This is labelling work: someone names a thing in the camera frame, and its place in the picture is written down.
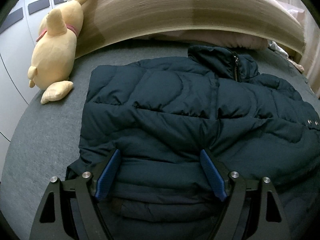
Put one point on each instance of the white wardrobe with dark handles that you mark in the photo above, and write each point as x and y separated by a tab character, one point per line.
17	44

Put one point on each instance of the pink pillow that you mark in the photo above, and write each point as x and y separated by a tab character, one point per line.
220	38

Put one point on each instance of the wooden bed headboard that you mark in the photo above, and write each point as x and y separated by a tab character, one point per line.
110	21

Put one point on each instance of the navy blue puffer jacket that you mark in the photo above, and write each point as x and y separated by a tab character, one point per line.
161	113

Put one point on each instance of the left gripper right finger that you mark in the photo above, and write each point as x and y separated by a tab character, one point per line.
251	209

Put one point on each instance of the yellow plush toy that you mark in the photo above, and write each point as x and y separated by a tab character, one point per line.
53	57

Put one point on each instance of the clutter pile beside bed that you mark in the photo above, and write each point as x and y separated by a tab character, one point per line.
291	55

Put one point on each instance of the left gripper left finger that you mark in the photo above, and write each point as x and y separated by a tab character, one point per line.
69	209

